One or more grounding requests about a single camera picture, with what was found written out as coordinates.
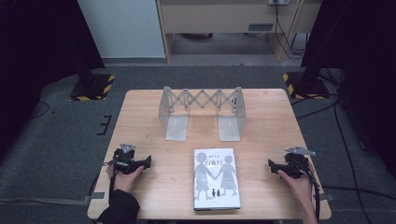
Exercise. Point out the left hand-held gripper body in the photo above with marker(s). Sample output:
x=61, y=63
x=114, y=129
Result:
x=124, y=161

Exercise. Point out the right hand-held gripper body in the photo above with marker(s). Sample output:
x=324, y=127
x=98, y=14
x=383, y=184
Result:
x=295, y=165

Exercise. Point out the grey hardcover book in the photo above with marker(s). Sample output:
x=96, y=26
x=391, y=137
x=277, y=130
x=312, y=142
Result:
x=216, y=183

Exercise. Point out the person's left hand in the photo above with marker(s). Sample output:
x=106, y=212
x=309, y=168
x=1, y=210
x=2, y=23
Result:
x=125, y=180

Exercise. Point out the person's right hand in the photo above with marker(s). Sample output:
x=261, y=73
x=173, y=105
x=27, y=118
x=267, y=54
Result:
x=299, y=186

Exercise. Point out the grey tape strip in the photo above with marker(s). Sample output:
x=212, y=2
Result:
x=95, y=196
x=327, y=197

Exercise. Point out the expandable metal bookend rack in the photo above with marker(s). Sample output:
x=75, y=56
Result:
x=202, y=109

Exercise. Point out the striped black stand base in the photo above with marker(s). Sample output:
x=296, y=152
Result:
x=306, y=87
x=93, y=88

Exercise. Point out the black curtain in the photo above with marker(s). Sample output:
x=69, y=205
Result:
x=40, y=62
x=364, y=77

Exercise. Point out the white panel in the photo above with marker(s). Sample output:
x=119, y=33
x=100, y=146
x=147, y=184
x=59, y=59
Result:
x=124, y=28

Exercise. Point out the light wooden desk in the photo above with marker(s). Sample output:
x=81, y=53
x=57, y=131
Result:
x=218, y=18

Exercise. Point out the white power strip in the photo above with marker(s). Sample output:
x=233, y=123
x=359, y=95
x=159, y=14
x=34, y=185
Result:
x=279, y=2

